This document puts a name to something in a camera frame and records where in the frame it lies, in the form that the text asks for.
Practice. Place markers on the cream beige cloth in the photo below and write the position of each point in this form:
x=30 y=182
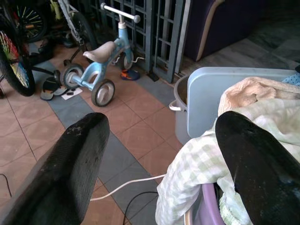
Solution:
x=253 y=91

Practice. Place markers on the dark blue shoe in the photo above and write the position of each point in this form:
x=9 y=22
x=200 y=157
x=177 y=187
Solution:
x=68 y=42

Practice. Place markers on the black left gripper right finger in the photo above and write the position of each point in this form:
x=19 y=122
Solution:
x=260 y=168

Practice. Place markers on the black flip flop sandal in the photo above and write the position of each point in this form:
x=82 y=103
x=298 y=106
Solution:
x=60 y=91
x=49 y=87

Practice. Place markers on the bicycle with colourful spokes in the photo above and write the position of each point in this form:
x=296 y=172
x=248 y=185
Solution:
x=25 y=86

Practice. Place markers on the white paper sheet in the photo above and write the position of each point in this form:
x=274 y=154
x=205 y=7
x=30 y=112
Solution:
x=75 y=95

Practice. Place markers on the dark sandal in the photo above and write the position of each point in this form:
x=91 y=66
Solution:
x=44 y=48

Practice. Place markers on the blue grey plastic lid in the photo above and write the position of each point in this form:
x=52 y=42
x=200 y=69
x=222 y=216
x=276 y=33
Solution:
x=204 y=100

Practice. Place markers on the blue orange child shoe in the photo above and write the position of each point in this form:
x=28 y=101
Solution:
x=130 y=75

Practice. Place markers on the purple plastic laundry basin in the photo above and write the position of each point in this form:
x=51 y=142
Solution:
x=208 y=206

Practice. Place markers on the bicycle with yellow spokes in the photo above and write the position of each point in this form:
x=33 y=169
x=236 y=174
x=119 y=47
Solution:
x=30 y=18

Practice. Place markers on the purple sofa beige trim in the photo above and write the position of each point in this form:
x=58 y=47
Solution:
x=229 y=23

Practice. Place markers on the white frame bicycle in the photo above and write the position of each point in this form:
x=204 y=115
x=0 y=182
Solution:
x=70 y=23

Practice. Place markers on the light blue cloth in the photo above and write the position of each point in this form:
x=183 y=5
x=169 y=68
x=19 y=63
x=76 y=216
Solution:
x=292 y=78

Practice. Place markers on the green white checked cloth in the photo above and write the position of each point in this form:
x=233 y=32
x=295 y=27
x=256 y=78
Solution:
x=194 y=164

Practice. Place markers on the blue child tricycle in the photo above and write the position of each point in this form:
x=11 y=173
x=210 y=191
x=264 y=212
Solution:
x=100 y=52

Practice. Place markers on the grey metal grille gate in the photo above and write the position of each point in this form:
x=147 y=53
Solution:
x=153 y=35

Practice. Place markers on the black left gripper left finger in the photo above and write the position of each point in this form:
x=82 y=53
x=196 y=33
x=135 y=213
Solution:
x=70 y=168

